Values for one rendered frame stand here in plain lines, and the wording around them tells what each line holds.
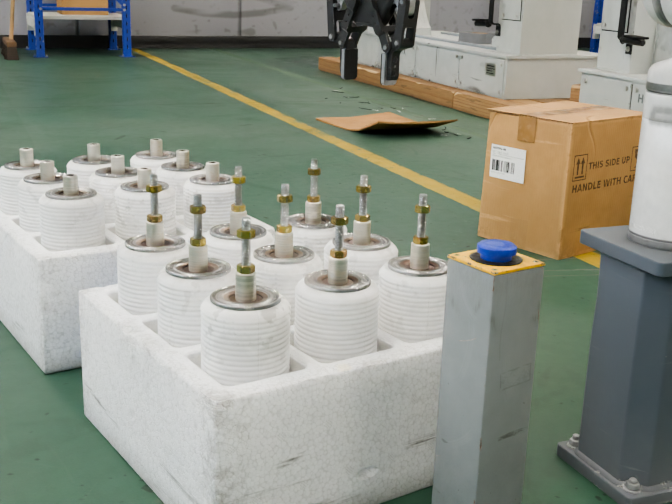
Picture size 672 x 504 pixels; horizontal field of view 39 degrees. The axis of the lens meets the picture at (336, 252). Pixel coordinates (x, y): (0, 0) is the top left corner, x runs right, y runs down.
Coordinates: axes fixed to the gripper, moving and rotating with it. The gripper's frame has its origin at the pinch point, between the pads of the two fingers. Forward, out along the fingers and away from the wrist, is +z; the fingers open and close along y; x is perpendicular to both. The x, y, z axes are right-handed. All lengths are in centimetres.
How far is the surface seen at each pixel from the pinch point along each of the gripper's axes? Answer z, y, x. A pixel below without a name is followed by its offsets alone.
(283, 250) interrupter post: 21.1, 0.9, 12.4
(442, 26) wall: 30, 446, -527
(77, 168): 23, 65, 6
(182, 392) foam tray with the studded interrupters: 30.9, -7.4, 32.7
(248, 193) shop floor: 47, 116, -71
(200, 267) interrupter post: 21.4, 2.3, 23.6
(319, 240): 23.3, 7.5, 0.5
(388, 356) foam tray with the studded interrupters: 29.1, -17.1, 12.0
